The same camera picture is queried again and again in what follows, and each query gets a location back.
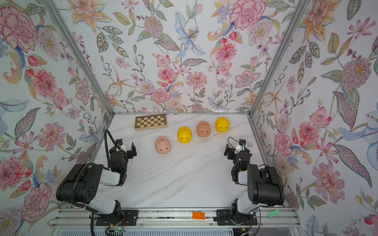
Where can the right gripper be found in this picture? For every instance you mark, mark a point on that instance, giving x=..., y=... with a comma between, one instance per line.
x=229, y=152

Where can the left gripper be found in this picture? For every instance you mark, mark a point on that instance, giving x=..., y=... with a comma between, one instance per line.
x=131, y=150

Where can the pink piggy bank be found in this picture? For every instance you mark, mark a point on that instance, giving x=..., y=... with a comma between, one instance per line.
x=162, y=145
x=203, y=129

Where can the yellow piggy bank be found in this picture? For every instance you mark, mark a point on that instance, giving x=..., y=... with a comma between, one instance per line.
x=222, y=125
x=184, y=135

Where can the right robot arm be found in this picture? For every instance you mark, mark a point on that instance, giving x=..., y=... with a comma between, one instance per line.
x=264, y=185

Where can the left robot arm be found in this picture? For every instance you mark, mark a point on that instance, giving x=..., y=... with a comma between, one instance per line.
x=80, y=186

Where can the wooden chessboard box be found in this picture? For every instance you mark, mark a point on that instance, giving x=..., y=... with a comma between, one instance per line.
x=150, y=122

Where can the green connector on rail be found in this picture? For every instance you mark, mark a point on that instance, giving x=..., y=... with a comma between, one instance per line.
x=273, y=213

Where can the orange tag on rail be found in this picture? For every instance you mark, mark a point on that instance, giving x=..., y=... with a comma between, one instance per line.
x=199, y=216

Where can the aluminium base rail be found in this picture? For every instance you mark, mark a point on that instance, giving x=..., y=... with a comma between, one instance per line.
x=143, y=218

